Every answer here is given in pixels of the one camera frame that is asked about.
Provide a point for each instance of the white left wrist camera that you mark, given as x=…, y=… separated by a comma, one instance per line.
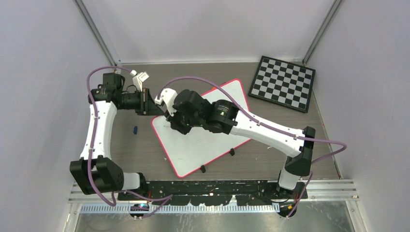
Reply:
x=138, y=79

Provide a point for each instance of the pink-framed whiteboard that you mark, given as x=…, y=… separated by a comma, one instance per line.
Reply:
x=188, y=153

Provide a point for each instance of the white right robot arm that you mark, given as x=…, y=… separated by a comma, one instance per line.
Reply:
x=188, y=109

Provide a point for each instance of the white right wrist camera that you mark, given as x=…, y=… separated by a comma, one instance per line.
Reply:
x=167, y=97

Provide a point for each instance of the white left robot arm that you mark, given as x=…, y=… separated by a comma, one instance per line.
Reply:
x=95, y=168

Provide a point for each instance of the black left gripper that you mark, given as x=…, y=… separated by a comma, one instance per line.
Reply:
x=148, y=107

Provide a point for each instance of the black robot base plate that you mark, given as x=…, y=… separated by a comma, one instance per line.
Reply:
x=217, y=193

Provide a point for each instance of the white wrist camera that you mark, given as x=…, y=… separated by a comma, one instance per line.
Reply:
x=138, y=79
x=167, y=97

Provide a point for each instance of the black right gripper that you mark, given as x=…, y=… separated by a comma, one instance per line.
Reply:
x=175, y=124

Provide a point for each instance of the aluminium frame rail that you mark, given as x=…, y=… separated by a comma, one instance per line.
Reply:
x=334, y=191

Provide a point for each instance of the black and white chessboard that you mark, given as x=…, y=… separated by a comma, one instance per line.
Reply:
x=283, y=83

